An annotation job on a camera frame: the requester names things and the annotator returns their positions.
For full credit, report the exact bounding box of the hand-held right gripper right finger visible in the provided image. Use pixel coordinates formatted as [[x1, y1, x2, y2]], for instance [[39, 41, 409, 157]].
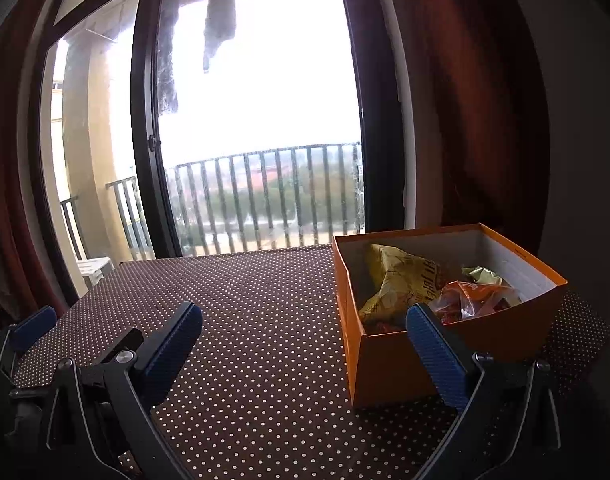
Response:
[[406, 303, 562, 480]]

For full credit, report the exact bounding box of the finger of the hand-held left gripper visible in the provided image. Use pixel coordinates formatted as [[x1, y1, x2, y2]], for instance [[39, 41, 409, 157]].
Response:
[[0, 305, 57, 376], [80, 328, 145, 371]]

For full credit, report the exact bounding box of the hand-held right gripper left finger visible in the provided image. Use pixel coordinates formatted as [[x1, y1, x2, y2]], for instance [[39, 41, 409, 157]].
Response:
[[45, 301, 204, 480]]

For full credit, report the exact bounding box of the orange cardboard box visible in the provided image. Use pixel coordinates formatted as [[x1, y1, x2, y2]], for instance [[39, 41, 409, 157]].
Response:
[[331, 223, 568, 409]]

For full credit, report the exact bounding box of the pink white snack packet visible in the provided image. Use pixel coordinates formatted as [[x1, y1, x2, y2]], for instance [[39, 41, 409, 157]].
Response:
[[427, 280, 523, 323]]

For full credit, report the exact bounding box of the large yellow chip bag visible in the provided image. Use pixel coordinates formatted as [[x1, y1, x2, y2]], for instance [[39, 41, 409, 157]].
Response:
[[359, 244, 443, 326]]

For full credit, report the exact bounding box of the white plastic chair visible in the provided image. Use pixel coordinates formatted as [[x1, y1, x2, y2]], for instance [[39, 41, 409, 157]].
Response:
[[75, 256, 116, 288]]

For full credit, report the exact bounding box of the brown polka-dot tablecloth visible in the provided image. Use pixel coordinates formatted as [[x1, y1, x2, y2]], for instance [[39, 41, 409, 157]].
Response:
[[10, 244, 610, 480]]

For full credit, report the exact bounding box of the brown curtain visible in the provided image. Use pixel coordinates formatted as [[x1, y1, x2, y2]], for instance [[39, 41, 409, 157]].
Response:
[[0, 0, 81, 321], [385, 0, 550, 261]]

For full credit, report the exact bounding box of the beige balcony column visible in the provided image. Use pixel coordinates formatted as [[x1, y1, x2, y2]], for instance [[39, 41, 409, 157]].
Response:
[[62, 35, 141, 261]]

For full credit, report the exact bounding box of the dark balcony railing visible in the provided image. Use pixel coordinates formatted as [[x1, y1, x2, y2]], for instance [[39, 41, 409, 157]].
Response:
[[60, 141, 363, 263]]

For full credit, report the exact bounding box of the hanging dark garment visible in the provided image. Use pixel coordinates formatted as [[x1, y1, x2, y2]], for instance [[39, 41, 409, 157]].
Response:
[[157, 0, 181, 115]]

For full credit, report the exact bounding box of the hanging grey garment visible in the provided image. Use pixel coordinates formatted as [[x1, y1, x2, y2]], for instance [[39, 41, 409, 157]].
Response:
[[202, 0, 237, 75]]

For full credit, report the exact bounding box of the black window frame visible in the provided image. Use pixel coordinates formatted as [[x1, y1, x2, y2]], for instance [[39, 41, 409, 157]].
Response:
[[28, 0, 416, 306]]

